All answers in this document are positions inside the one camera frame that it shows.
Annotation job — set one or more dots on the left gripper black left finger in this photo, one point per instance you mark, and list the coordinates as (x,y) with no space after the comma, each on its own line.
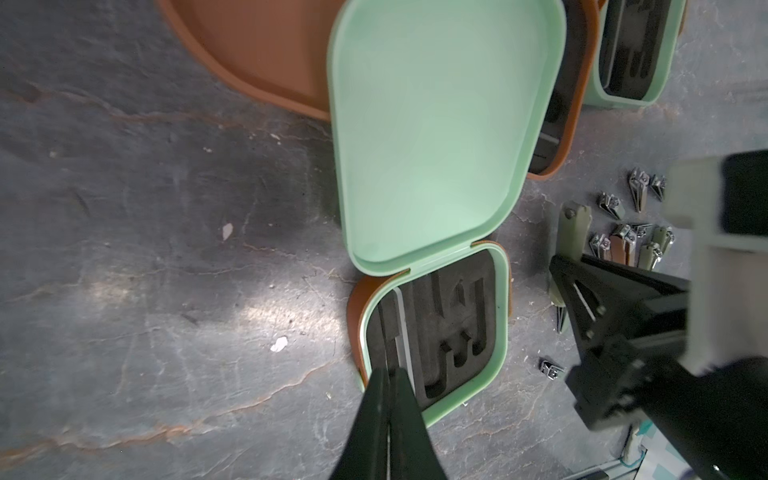
(366,453)

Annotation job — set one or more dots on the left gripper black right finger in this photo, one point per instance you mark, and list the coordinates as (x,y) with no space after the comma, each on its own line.
(411,453)

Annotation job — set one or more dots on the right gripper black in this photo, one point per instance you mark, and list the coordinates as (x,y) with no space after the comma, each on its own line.
(629,324)

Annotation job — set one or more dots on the large green nail clipper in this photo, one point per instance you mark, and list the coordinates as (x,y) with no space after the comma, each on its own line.
(574,221)

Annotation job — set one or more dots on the green clipper case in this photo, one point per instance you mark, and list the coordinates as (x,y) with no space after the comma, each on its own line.
(436,108)
(633,57)

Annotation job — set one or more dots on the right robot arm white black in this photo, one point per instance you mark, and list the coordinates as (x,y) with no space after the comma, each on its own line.
(689,355)

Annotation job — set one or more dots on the large brown nail clipper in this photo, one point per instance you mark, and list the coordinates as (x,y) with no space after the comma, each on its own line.
(623,242)

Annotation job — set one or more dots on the lone nail clipper near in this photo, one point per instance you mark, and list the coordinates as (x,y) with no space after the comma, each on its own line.
(550,369)

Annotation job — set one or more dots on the green nail tool bottom right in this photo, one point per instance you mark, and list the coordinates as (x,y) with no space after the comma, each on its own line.
(663,237)

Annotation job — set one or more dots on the small green nail clipper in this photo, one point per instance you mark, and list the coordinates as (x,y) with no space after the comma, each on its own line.
(611,205)

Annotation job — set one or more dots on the brown nail clipper upper right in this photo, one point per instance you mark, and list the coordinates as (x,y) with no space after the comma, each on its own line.
(657,186)

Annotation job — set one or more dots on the green nail clipper upper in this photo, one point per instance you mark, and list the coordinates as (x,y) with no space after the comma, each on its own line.
(638,182)

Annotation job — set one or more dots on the brown clipper case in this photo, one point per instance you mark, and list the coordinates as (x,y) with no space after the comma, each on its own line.
(275,52)

